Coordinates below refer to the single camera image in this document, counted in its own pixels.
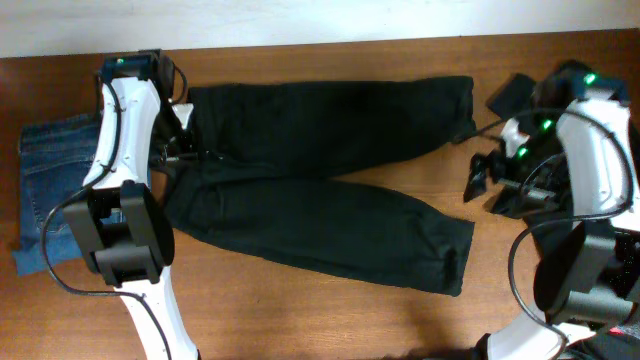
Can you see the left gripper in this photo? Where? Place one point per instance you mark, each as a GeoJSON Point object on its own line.
{"type": "Point", "coordinates": [167, 156]}

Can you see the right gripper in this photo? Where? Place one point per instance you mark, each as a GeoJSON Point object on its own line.
{"type": "Point", "coordinates": [542, 198]}

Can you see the black trousers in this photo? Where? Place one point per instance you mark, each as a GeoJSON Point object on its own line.
{"type": "Point", "coordinates": [271, 178]}

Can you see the blue denim jeans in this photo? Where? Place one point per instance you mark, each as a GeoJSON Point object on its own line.
{"type": "Point", "coordinates": [54, 158]}

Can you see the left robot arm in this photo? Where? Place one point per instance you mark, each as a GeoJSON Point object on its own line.
{"type": "Point", "coordinates": [122, 231]}

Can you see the black clothes pile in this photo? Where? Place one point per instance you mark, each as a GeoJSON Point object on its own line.
{"type": "Point", "coordinates": [545, 150]}

